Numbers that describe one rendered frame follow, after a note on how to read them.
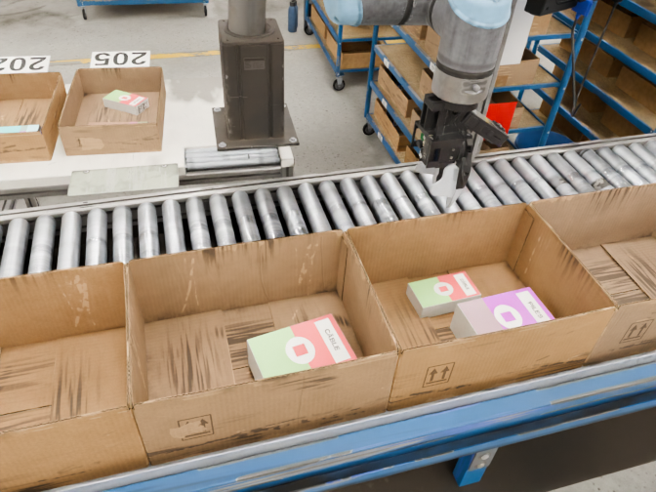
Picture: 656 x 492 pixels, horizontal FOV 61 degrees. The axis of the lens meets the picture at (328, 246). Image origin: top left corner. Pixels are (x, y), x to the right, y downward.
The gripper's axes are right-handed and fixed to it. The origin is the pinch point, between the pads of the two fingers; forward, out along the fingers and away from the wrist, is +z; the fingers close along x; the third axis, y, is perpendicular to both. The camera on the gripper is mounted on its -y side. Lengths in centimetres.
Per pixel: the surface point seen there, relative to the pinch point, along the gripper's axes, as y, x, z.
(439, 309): 1.9, 10.9, 20.7
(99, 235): 69, -45, 36
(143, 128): 55, -81, 28
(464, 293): -3.8, 9.4, 18.9
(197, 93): 36, -116, 36
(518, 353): -3.2, 28.5, 13.5
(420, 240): 2.8, -0.4, 12.0
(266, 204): 25, -48, 36
